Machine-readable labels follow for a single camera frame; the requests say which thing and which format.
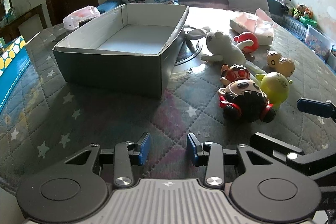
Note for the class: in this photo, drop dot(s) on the blue yellow dotted box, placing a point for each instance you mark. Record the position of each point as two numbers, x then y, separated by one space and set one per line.
14 61

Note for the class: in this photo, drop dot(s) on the grey cushion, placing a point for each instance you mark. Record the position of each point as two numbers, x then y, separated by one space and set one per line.
249 5

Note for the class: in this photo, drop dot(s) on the tissue pack near door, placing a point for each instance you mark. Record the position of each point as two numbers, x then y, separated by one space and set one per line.
71 21

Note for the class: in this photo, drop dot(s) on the quilted table mat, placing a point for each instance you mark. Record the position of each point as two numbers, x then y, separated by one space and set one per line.
46 119

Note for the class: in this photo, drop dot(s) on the red round toy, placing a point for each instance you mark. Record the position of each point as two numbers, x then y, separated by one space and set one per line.
247 42

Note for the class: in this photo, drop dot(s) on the grey cardboard box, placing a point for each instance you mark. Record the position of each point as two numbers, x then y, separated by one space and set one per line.
130 49

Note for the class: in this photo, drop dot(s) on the tan peanut toy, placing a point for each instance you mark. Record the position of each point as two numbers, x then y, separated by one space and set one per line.
280 64

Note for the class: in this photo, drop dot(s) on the white plush rabbit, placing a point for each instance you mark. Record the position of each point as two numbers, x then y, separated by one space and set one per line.
222 49

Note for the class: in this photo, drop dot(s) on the green apple toy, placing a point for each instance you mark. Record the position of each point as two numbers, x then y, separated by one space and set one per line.
275 86

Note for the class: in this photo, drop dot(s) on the blue sofa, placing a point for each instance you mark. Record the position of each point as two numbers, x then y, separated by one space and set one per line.
280 12

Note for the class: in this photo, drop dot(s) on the plush toys on sofa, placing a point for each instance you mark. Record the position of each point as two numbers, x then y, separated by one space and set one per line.
299 12

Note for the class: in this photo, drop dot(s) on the clear storage box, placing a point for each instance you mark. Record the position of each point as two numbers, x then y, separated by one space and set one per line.
319 42

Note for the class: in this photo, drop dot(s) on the small red figurine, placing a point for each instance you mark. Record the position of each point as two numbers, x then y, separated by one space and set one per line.
233 73

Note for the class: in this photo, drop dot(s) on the wooden cabinet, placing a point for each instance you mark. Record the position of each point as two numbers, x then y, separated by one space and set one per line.
11 31

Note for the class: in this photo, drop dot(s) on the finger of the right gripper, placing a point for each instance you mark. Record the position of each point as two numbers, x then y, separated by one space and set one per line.
317 108

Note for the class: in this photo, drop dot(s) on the tissue pack near window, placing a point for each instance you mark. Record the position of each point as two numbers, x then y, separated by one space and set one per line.
258 23

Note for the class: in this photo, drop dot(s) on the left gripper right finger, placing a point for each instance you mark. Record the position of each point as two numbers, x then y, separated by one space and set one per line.
210 155

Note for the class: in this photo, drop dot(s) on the round lazy susan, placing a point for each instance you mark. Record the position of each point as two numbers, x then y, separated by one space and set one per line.
189 49

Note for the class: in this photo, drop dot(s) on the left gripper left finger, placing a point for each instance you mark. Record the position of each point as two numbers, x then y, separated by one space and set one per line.
127 154

